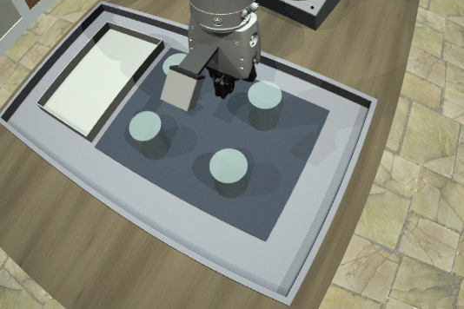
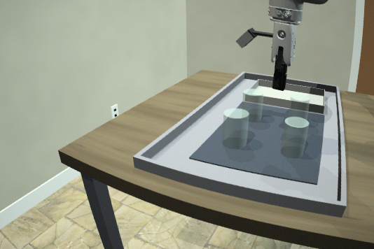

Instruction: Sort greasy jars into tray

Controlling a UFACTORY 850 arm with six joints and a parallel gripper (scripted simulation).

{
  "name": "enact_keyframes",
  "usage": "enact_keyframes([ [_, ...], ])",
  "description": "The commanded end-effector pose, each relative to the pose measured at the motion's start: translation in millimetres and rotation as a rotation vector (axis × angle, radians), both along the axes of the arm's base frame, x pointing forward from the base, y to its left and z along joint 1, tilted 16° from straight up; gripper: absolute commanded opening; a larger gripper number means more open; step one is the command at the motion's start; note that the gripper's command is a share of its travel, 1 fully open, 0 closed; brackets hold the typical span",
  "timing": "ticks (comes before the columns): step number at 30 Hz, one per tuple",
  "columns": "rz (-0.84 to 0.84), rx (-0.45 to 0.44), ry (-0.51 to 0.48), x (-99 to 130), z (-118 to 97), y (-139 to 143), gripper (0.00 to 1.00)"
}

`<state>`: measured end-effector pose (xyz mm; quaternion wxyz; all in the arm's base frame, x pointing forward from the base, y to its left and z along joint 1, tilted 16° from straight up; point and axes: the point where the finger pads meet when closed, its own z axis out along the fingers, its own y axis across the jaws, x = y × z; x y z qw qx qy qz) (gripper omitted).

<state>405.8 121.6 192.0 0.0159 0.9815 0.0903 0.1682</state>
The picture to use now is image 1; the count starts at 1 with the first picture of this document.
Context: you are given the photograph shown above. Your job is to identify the clear glass jar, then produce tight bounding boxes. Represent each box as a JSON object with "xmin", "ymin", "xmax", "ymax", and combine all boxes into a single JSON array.
[
  {"xmin": 248, "ymin": 81, "xmax": 282, "ymax": 131},
  {"xmin": 129, "ymin": 111, "xmax": 170, "ymax": 161},
  {"xmin": 162, "ymin": 53, "xmax": 186, "ymax": 77},
  {"xmin": 209, "ymin": 148, "xmax": 248, "ymax": 199}
]

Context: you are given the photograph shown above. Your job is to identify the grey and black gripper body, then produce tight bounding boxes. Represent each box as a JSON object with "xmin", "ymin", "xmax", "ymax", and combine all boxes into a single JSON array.
[{"xmin": 189, "ymin": 13, "xmax": 261, "ymax": 79}]

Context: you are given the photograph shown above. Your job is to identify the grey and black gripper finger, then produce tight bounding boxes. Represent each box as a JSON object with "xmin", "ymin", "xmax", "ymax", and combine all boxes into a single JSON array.
[
  {"xmin": 206, "ymin": 66, "xmax": 224, "ymax": 96},
  {"xmin": 220, "ymin": 60, "xmax": 257, "ymax": 99}
]

